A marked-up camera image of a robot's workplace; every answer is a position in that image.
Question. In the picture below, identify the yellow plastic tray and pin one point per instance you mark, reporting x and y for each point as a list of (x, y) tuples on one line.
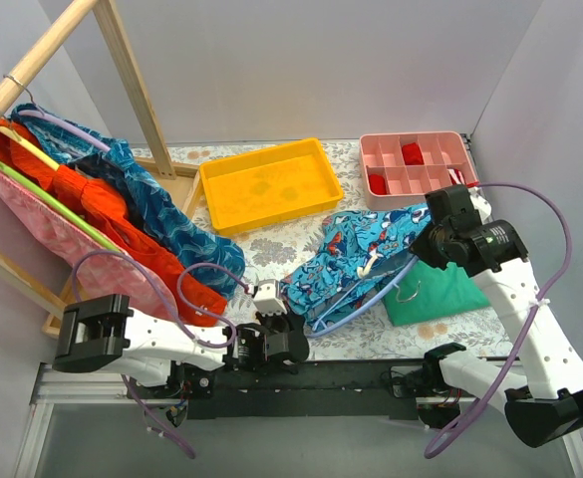
[(269, 186)]

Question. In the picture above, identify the pink patterned garment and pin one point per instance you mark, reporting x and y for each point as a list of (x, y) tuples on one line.
[(102, 271)]

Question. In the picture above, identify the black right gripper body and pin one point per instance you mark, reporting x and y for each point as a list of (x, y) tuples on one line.
[(426, 244)]

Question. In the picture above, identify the green hanger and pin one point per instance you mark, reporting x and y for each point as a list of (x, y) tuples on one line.
[(58, 207)]

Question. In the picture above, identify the green folded cloth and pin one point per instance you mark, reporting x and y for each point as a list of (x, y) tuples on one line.
[(427, 294)]

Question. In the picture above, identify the orange garment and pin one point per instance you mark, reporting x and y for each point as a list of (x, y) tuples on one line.
[(106, 210)]

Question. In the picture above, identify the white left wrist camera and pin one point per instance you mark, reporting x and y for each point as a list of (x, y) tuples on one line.
[(268, 298)]

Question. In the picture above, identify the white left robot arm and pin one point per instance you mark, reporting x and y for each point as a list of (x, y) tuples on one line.
[(108, 334)]

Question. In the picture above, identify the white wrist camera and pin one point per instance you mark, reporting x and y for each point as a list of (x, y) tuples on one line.
[(268, 298), (482, 206)]

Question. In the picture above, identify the wooden clothes rack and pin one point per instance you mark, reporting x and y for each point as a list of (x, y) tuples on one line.
[(181, 180)]

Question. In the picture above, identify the dark blue leaf print garment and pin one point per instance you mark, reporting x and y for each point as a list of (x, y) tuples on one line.
[(147, 200)]

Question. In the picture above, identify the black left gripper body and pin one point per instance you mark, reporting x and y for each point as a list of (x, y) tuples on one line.
[(281, 324)]

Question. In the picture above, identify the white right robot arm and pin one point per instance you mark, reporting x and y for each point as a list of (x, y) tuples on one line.
[(539, 388)]

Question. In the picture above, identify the red rolled sock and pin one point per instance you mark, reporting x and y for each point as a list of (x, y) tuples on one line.
[(378, 184), (412, 154)]

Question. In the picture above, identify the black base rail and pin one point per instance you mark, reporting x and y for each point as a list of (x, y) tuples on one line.
[(392, 388)]

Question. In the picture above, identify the yellow hanger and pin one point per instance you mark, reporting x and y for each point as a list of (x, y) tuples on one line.
[(43, 157)]

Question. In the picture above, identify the purple hanger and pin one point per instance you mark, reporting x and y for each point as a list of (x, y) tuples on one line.
[(38, 112)]

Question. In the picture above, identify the blue shark print shorts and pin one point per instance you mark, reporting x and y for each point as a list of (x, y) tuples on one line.
[(361, 250)]

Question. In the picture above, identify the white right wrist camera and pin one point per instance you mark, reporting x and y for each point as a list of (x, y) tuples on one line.
[(482, 206)]

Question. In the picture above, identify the red white striped sock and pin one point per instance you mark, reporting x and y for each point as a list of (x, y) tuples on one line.
[(456, 177)]

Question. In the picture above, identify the floral table mat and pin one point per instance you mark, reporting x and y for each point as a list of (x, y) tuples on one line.
[(277, 250)]

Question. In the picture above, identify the pink divided organizer box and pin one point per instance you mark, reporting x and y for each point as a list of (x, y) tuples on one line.
[(399, 169)]

